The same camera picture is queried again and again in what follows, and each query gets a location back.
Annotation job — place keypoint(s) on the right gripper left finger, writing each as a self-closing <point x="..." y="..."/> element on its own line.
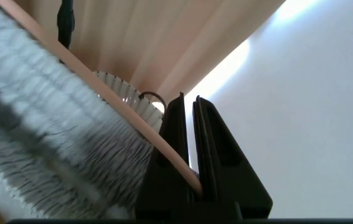
<point x="157" y="193"/>

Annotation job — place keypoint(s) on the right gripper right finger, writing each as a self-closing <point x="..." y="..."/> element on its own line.
<point x="235" y="186"/>

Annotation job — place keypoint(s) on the pink clothes hanger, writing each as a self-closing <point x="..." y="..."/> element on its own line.
<point x="101" y="90"/>

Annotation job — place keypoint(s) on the pale grey shorts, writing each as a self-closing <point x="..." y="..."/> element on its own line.
<point x="54" y="124"/>

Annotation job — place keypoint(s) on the white laundry basket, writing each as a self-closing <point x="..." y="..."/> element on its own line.
<point x="146" y="113"/>

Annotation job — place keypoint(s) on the black clothes rack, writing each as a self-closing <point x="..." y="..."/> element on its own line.
<point x="65" y="21"/>

